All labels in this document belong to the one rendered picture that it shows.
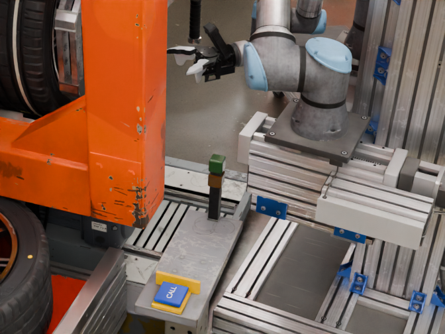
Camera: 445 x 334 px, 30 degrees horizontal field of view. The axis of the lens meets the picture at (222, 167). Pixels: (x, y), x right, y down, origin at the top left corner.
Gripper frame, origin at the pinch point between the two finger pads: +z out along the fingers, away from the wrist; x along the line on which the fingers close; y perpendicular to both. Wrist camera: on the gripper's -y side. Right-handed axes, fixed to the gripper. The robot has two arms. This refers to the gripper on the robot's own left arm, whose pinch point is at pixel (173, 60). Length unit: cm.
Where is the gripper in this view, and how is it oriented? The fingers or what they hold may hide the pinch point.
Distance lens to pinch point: 242.2
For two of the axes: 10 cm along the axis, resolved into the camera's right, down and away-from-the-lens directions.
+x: -4.8, -5.1, 7.1
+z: -8.8, 2.3, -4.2
